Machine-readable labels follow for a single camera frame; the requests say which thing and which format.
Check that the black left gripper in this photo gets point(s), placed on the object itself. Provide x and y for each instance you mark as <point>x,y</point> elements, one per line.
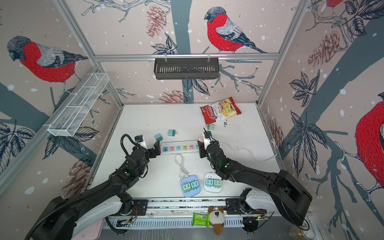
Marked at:
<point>153,154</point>

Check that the white long power strip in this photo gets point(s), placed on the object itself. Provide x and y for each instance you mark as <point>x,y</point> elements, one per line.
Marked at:
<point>179,147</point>

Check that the light green usb charger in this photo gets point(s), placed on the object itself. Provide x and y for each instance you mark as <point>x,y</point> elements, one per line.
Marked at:
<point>217,184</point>

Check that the teal usb charger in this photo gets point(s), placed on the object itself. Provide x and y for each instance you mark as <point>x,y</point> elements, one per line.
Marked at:
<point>172,133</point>
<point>158,137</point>
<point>209,182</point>
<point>195,185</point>

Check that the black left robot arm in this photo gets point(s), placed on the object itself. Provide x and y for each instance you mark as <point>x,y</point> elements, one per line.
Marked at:
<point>63,219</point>

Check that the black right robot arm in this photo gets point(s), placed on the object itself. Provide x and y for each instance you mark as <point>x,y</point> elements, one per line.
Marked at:
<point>289,196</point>

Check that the white square power socket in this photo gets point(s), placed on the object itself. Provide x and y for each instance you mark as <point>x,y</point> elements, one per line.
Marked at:
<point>212,176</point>

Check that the red cassava chips bag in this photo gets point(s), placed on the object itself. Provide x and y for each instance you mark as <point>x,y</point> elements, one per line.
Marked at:
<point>220,111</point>

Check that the brown plush toy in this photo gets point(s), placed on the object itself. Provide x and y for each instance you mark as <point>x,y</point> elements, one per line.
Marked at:
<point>217,219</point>

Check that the green wet wipes pack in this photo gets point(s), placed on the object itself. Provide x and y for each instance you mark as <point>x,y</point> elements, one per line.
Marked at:
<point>201,220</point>

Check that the glass jar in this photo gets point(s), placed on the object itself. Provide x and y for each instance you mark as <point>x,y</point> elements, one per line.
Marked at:
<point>297,234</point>

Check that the pink tray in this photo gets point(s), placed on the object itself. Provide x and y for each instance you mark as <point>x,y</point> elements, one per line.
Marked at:
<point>91,233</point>

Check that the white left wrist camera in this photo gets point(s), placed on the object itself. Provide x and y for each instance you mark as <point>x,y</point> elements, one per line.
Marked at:
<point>140,142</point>

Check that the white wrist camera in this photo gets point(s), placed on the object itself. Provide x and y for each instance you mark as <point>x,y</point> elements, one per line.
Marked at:
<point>207,135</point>
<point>140,142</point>

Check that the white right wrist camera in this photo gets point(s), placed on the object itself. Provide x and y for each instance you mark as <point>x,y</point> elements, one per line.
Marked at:
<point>207,135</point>

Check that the black hanging wire basket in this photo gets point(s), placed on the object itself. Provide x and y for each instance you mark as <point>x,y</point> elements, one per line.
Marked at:
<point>186,69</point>

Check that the white wire mesh shelf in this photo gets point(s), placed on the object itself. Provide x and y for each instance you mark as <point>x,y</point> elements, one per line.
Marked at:
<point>71,117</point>

